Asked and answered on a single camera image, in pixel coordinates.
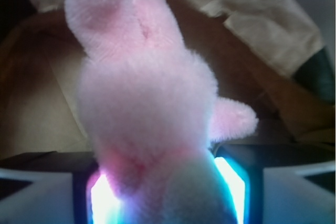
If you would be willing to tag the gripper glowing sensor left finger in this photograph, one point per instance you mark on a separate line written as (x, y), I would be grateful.
(93, 199)

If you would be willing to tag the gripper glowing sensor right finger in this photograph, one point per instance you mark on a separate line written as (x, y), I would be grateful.
(239, 169)

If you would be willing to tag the pink plush bunny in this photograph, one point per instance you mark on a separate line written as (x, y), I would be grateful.
(150, 107)

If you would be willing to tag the brown paper bag bin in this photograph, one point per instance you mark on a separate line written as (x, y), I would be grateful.
(41, 61)

